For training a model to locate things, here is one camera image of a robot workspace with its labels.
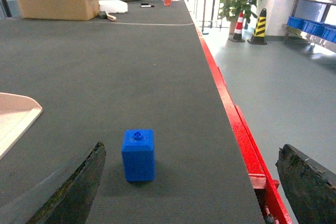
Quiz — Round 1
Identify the red white traffic cone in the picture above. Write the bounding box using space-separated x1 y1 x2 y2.
228 12 245 42

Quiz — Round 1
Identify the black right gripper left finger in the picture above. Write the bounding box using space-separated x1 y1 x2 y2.
1 141 106 223

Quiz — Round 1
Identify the blue bin lower shelf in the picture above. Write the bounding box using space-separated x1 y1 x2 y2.
287 17 335 43

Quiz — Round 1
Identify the steel shelf rack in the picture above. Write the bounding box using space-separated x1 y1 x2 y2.
282 0 335 52

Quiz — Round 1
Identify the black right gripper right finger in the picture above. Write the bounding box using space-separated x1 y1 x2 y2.
276 144 335 223

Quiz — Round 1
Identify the beige plastic scoop tray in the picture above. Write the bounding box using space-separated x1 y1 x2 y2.
1 92 43 158

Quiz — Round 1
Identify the red table frame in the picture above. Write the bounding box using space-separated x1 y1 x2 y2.
195 26 292 223

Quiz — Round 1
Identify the white foam block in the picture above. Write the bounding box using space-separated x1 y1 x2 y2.
99 0 128 14

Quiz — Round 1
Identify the blue plastic block part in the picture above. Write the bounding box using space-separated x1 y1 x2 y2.
121 129 155 182

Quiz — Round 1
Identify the black marker pen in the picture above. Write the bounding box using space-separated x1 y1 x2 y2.
140 3 155 8

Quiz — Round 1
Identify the wooden handled brush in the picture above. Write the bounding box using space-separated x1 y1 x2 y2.
99 11 117 22

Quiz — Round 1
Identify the yellow black traffic post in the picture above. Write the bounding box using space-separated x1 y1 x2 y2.
247 8 267 45

